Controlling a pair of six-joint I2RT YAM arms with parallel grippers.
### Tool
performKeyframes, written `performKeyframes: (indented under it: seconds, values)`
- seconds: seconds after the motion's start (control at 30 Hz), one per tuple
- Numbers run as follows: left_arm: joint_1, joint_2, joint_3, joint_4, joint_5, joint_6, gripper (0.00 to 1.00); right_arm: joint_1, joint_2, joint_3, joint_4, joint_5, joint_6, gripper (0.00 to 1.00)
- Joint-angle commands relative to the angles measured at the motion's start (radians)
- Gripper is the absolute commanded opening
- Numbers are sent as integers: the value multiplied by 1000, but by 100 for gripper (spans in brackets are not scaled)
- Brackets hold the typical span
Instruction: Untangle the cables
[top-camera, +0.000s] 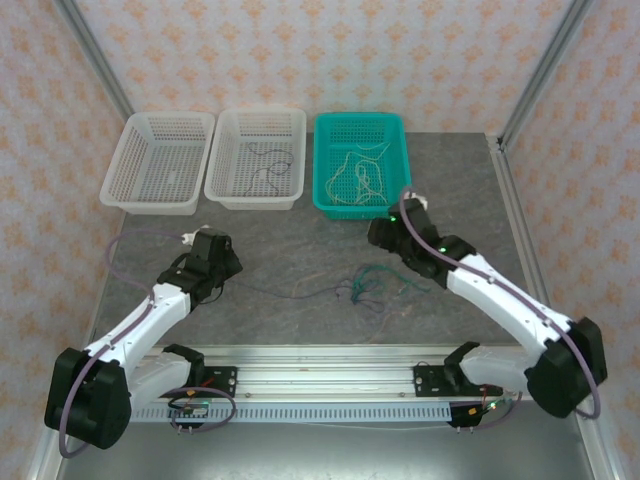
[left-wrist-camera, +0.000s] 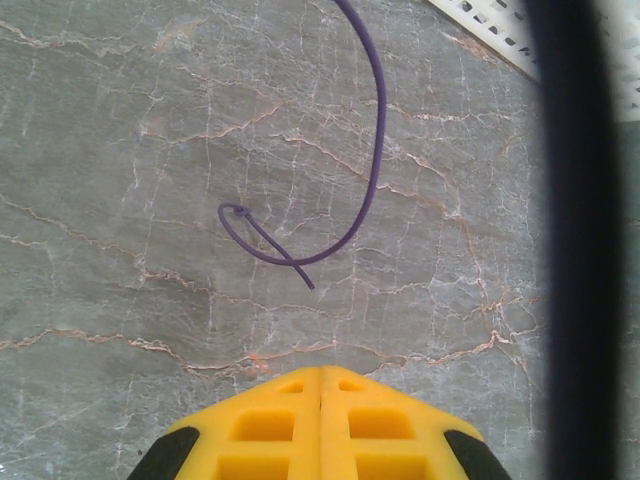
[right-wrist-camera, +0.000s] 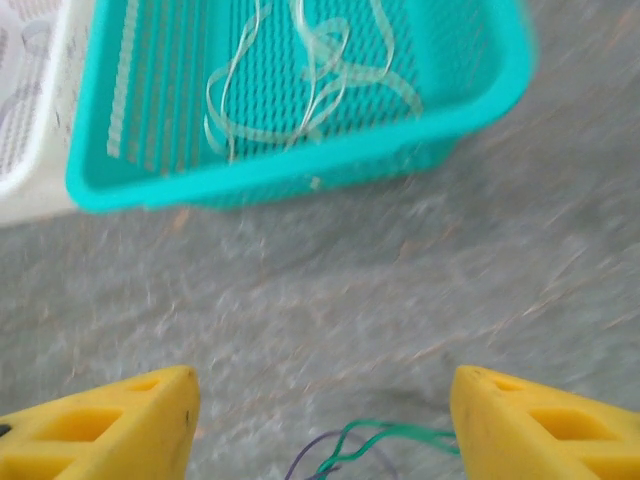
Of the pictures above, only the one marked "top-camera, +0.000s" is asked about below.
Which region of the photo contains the thin green cable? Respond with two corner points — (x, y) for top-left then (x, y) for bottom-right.
(349, 264), (431, 306)

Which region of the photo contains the thin beige cable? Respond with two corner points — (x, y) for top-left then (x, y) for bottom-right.
(324, 141), (395, 206)

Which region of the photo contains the thin purple cable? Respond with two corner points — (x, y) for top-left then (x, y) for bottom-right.
(232, 278), (387, 318)

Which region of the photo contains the white plastic mesh basket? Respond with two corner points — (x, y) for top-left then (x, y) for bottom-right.
(98, 110), (216, 217)
(203, 107), (307, 211)

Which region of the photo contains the teal plastic mesh basket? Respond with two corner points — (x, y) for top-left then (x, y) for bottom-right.
(312, 112), (415, 221)

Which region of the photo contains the aluminium table edge rail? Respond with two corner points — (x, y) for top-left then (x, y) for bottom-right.
(487, 133), (617, 480)
(24, 214), (129, 480)

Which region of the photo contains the small circuit board with wires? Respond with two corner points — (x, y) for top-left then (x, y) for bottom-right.
(166, 384), (237, 435)
(448, 392), (524, 432)

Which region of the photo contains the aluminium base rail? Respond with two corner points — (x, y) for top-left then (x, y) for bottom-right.
(139, 344), (524, 401)

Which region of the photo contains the white slotted cable duct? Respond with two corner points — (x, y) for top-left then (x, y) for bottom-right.
(129, 403), (454, 423)

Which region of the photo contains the aluminium frame post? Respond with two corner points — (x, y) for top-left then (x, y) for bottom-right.
(54, 0), (136, 121)
(498, 0), (595, 147)

